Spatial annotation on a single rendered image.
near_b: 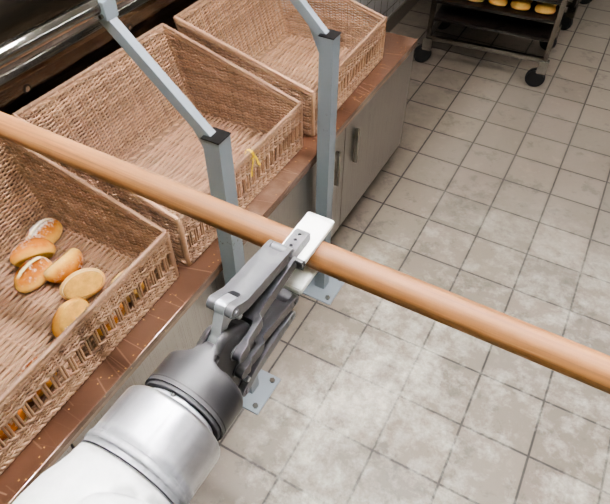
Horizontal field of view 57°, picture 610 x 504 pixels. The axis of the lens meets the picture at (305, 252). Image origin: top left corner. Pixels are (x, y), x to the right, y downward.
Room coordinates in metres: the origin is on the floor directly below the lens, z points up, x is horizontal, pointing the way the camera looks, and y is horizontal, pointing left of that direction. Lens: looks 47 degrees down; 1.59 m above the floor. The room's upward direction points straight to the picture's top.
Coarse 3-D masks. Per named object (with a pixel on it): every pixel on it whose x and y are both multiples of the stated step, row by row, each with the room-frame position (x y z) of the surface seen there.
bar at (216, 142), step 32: (96, 0) 0.99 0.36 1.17; (32, 32) 0.87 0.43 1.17; (64, 32) 0.92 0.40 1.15; (128, 32) 0.99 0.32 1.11; (320, 32) 1.33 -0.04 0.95; (0, 64) 0.80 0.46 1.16; (320, 64) 1.31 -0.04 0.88; (320, 96) 1.31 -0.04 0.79; (320, 128) 1.31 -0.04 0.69; (224, 160) 0.89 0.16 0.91; (320, 160) 1.31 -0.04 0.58; (224, 192) 0.88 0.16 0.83; (320, 192) 1.31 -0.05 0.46; (224, 256) 0.89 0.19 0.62; (320, 288) 1.30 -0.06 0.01; (256, 384) 0.90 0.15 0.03
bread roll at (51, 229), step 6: (42, 222) 0.98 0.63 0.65; (48, 222) 0.99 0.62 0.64; (54, 222) 1.00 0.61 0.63; (30, 228) 0.97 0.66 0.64; (36, 228) 0.96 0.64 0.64; (42, 228) 0.97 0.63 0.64; (48, 228) 0.97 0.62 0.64; (54, 228) 0.98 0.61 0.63; (60, 228) 0.99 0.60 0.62; (30, 234) 0.95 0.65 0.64; (36, 234) 0.95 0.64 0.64; (42, 234) 0.95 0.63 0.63; (48, 234) 0.96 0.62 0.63; (54, 234) 0.97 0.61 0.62; (60, 234) 0.98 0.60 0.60; (54, 240) 0.96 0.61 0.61
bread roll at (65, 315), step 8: (64, 304) 0.73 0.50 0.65; (72, 304) 0.73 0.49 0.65; (80, 304) 0.74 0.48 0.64; (88, 304) 0.75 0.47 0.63; (56, 312) 0.71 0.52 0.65; (64, 312) 0.71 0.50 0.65; (72, 312) 0.72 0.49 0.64; (80, 312) 0.72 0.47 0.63; (56, 320) 0.69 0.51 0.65; (64, 320) 0.69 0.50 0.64; (72, 320) 0.70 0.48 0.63; (56, 328) 0.68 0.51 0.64; (64, 328) 0.68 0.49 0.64; (56, 336) 0.67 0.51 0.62
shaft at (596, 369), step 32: (0, 128) 0.58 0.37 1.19; (32, 128) 0.57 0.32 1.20; (64, 160) 0.52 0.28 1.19; (96, 160) 0.51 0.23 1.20; (160, 192) 0.46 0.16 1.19; (192, 192) 0.46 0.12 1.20; (224, 224) 0.42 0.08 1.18; (256, 224) 0.41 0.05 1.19; (320, 256) 0.37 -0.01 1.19; (352, 256) 0.37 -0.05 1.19; (384, 288) 0.33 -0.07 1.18; (416, 288) 0.33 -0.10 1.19; (448, 320) 0.30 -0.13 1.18; (480, 320) 0.30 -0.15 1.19; (512, 320) 0.29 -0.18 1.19; (512, 352) 0.27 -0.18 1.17; (544, 352) 0.27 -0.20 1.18; (576, 352) 0.26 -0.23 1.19; (608, 384) 0.24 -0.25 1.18
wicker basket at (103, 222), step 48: (0, 144) 1.07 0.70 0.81; (0, 192) 1.00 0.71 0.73; (48, 192) 1.03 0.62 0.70; (96, 192) 0.94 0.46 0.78; (0, 240) 0.93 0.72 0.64; (96, 240) 0.97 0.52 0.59; (144, 240) 0.90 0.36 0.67; (0, 288) 0.82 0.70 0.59; (48, 288) 0.82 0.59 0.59; (144, 288) 0.82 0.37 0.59; (0, 336) 0.69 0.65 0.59; (48, 336) 0.69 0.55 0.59; (96, 336) 0.65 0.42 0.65; (0, 384) 0.58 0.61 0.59
